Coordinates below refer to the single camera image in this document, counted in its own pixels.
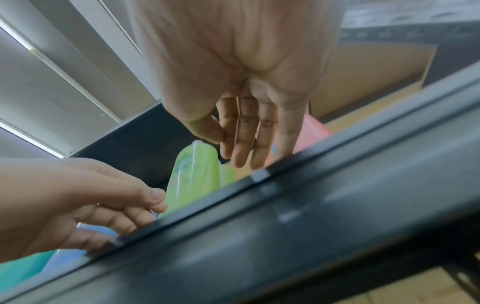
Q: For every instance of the person's right hand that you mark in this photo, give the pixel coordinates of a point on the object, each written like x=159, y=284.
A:
x=232, y=44

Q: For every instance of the person's left hand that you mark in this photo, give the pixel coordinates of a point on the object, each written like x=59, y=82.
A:
x=45, y=202

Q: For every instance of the large blue shampoo bottle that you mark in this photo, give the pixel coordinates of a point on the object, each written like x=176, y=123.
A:
x=67, y=256

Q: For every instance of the large teal shampoo bottle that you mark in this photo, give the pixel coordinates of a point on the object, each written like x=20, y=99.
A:
x=22, y=270

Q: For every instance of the large pink shampoo bottle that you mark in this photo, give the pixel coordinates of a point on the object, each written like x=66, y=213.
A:
x=315, y=133

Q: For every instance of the large green shampoo bottle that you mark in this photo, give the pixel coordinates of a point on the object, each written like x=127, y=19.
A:
x=195, y=178
x=227, y=175

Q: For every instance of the ceiling tube light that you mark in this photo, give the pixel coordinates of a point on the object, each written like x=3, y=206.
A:
x=30, y=138
x=18, y=37

